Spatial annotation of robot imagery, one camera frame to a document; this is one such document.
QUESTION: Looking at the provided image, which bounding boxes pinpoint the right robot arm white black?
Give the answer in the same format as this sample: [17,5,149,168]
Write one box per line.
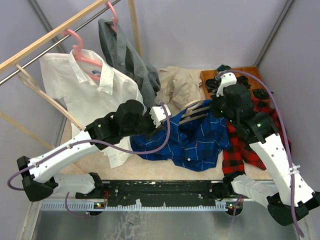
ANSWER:
[211,84,320,226]

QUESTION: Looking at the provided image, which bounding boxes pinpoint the blue plaid shirt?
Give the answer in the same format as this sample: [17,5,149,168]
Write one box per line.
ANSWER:
[139,109,231,172]

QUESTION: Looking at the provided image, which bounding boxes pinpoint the dark rolled cloth right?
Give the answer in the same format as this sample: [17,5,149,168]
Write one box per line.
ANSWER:
[252,88,270,100]

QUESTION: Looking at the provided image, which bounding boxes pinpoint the beige hanger back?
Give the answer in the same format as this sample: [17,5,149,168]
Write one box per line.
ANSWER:
[15,64,84,131]

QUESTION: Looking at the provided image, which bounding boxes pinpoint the beige shirt on table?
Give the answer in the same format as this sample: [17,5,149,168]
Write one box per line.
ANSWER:
[155,66,205,111]

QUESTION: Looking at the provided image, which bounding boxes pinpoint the purple cable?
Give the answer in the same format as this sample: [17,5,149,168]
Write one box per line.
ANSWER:
[6,100,172,217]
[216,69,306,238]

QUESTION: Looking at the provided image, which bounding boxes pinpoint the black rolled cloth left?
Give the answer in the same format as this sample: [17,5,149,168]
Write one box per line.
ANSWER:
[205,78,221,93]

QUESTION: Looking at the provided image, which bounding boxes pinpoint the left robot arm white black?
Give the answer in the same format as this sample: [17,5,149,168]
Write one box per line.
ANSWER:
[17,99,171,202]

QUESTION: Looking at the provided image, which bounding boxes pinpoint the white shirt on hanger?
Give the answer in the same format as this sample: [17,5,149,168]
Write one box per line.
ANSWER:
[39,48,145,169]

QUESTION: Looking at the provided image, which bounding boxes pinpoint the pink hanger under white shirt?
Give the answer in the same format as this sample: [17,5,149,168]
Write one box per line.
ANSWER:
[62,29,109,86]

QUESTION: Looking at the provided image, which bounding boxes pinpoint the green blue rolled cloth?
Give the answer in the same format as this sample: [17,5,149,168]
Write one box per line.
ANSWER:
[216,64,232,73]

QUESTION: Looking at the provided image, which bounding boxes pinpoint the wooden clothes rack frame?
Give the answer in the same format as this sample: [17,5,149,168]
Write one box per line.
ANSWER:
[0,0,142,150]

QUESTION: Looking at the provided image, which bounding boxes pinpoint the beige hanger front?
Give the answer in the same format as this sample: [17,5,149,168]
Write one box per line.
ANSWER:
[179,100,211,125]

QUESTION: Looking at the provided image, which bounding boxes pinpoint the beige hanger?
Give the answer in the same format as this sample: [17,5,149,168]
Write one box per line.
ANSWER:
[15,64,84,131]
[179,100,211,125]

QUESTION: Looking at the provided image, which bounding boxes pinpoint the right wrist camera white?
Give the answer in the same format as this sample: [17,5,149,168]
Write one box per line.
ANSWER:
[216,72,237,97]

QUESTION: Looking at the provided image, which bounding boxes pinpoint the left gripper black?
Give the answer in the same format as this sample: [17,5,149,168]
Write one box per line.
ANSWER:
[121,106,166,140]

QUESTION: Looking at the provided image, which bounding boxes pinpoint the wooden compartment tray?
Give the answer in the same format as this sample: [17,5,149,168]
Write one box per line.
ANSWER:
[199,65,272,105]

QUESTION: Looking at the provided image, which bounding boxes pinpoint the red black plaid shirt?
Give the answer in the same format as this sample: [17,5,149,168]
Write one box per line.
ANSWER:
[222,97,284,175]

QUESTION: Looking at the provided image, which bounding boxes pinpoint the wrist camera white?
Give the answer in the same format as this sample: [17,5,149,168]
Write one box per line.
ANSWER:
[216,72,237,97]
[150,106,167,127]

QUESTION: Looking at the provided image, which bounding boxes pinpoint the pink hanger under grey shirt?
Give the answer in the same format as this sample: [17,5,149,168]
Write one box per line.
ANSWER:
[105,0,119,33]

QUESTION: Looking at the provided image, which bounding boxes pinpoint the aluminium rail with cable duct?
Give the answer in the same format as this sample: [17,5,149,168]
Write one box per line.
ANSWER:
[29,180,302,212]

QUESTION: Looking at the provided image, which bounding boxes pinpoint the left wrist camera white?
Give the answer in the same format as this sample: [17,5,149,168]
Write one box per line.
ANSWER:
[150,106,167,127]

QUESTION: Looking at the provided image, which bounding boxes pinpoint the metal hanging rod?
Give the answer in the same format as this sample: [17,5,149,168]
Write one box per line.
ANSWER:
[0,0,121,86]

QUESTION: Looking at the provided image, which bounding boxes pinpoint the grey shirt on hanger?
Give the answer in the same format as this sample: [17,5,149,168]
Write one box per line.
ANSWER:
[98,18,161,108]

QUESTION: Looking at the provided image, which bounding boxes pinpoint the black rolled cloth middle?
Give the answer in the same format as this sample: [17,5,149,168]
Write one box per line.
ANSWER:
[236,75,251,89]

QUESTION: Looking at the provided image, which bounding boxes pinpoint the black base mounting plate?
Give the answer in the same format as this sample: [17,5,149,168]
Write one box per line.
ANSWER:
[75,180,229,207]

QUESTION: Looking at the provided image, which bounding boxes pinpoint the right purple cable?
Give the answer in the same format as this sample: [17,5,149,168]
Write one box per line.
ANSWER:
[216,69,306,238]

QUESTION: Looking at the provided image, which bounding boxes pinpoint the black rolled cloth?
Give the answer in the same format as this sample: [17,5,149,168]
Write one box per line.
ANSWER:
[205,78,221,93]
[236,75,251,89]

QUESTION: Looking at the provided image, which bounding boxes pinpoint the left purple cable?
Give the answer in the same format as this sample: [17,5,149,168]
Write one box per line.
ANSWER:
[6,100,172,217]

